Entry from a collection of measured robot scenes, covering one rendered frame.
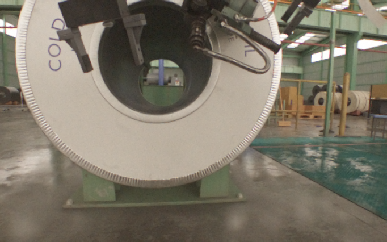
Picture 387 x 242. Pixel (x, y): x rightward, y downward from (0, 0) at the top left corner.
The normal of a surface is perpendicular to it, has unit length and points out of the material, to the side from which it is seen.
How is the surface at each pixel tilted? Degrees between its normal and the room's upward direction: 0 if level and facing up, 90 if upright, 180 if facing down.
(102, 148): 90
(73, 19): 114
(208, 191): 90
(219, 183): 90
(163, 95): 90
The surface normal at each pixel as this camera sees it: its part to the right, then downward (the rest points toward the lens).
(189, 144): 0.14, 0.11
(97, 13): -0.09, 0.49
